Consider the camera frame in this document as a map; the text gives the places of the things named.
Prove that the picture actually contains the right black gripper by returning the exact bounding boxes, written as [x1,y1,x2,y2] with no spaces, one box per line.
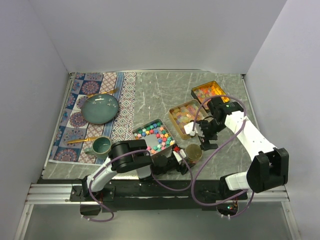
[195,119,227,152]

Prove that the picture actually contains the clear plastic ball half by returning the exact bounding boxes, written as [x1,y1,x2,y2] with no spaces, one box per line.
[188,158,201,165]

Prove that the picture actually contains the round gold tin lid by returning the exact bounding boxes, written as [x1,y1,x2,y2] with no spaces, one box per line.
[185,144,203,159]

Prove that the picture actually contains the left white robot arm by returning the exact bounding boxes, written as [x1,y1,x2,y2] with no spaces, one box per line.
[81,140,190,201]

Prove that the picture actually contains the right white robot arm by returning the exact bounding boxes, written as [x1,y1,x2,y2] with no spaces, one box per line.
[192,95,289,200]

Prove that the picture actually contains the pink tin of star candies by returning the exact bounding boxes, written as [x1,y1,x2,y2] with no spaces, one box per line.
[132,118,176,158]

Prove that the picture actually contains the gold tin of pastel candies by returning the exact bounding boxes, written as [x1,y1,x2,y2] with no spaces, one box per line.
[168,99,201,140]

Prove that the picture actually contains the gold tin of neon candies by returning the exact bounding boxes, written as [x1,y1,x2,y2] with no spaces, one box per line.
[191,81,226,104]

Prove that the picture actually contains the black base bar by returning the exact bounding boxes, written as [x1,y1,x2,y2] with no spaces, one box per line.
[69,179,248,217]

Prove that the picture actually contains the teal ceramic cup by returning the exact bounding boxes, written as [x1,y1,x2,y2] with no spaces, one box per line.
[84,136,112,160]

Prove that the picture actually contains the gold spoon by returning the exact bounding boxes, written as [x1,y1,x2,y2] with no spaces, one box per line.
[67,136,98,144]

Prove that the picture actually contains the teal ceramic plate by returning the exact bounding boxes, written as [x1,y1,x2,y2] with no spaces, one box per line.
[81,93,120,125]

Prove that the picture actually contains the gold fork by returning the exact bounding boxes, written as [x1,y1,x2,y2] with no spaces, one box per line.
[87,87,119,98]

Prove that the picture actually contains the patterned placemat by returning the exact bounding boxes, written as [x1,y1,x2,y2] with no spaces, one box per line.
[48,71,136,165]

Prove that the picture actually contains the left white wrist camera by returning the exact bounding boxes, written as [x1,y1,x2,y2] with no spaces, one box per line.
[172,146,187,164]

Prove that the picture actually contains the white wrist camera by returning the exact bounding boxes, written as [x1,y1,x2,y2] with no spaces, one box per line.
[172,146,187,164]
[183,122,204,137]

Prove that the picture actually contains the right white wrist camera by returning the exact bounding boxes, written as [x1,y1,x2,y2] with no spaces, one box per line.
[183,122,204,137]

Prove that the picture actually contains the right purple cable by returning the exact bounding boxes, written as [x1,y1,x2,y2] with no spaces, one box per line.
[191,95,255,218]

